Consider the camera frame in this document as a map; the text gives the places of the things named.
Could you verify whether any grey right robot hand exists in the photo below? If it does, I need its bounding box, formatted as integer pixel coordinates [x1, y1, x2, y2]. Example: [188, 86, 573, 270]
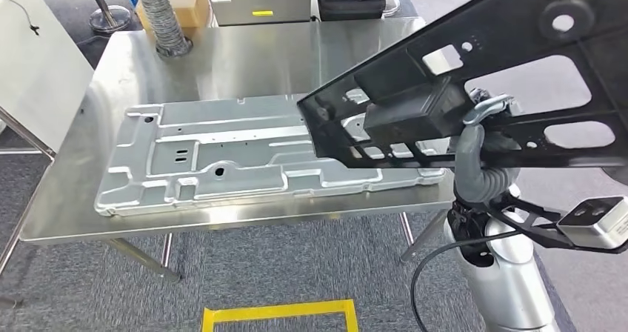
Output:
[453, 87, 522, 204]

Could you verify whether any black plastic plate frame part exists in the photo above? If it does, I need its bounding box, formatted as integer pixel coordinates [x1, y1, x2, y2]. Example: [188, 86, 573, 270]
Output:
[296, 0, 628, 170]

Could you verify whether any stainless steel workbench table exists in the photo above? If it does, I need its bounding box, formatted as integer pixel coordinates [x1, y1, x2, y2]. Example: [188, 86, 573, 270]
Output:
[0, 16, 460, 284]

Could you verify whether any stamped grey metal panel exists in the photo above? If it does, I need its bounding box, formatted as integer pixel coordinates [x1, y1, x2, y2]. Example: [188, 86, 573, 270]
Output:
[94, 93, 447, 218]

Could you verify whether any yellow floor tape square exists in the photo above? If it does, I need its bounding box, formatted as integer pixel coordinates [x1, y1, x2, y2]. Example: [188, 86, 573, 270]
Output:
[201, 299, 360, 332]

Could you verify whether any grey metal case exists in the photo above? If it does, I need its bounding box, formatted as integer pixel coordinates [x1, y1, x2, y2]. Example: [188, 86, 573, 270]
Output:
[203, 0, 313, 27]

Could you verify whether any cardboard box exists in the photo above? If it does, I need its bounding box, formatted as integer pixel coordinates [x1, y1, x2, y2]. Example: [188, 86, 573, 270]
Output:
[136, 0, 212, 31]

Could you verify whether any metal stanchion base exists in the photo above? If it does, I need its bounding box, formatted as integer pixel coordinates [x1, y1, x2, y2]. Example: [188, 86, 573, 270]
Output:
[81, 0, 133, 33]

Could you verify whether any white board panel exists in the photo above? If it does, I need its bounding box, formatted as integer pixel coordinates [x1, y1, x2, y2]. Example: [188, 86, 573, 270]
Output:
[0, 0, 95, 154]

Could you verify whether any black camera cable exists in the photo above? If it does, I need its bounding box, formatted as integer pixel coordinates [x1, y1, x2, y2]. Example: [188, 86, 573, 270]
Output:
[410, 229, 521, 332]

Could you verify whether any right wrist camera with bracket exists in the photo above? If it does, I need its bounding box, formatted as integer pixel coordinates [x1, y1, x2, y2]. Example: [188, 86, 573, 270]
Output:
[483, 194, 628, 255]

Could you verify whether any grey corrugated hose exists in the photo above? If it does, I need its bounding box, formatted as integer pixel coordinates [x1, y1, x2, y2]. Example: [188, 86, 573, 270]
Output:
[131, 0, 193, 59]

